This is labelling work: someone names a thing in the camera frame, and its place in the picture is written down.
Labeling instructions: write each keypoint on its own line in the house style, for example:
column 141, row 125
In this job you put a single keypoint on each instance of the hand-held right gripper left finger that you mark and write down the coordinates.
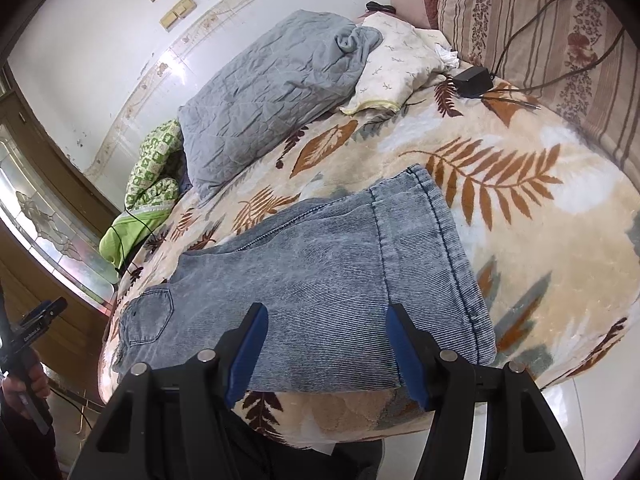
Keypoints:
column 247, row 355

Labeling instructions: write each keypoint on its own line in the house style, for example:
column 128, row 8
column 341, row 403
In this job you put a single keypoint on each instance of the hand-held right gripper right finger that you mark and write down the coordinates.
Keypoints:
column 407, row 355

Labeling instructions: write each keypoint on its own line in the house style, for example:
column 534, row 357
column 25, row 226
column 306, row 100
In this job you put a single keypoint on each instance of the grey-blue denim pants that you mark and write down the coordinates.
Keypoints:
column 325, row 280

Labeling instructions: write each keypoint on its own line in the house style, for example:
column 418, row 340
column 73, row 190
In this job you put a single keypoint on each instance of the person's left forearm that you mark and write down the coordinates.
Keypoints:
column 25, row 450

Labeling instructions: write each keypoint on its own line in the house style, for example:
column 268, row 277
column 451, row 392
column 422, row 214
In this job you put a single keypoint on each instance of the person's left hand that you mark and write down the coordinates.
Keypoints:
column 35, row 382

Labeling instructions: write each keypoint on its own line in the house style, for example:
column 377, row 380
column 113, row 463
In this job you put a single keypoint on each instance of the wooden door with leaded glass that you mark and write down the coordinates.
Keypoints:
column 60, row 330

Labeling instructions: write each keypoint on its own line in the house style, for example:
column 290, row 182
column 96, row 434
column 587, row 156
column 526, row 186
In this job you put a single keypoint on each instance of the leaf-print blanket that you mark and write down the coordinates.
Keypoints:
column 525, row 210

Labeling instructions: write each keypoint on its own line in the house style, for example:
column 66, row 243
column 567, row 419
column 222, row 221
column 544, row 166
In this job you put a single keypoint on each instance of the green checkered quilt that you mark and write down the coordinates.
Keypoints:
column 150, row 160

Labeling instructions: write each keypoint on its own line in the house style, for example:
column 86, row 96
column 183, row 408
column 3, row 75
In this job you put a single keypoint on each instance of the grey quilted pillow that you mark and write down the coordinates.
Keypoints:
column 270, row 95

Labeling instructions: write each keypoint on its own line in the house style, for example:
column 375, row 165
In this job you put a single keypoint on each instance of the white floral pillow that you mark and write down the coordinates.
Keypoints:
column 395, row 70

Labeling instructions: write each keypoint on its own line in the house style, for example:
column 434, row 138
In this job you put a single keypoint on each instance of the white crumpled cloth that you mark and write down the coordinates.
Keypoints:
column 445, row 54

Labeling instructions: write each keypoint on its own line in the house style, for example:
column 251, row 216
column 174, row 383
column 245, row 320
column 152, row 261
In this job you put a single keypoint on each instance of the striped floral cushion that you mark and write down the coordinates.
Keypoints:
column 540, row 35

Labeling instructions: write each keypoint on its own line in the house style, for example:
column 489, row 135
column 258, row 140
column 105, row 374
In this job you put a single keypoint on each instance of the beige wall switch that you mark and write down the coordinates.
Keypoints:
column 169, row 19
column 182, row 5

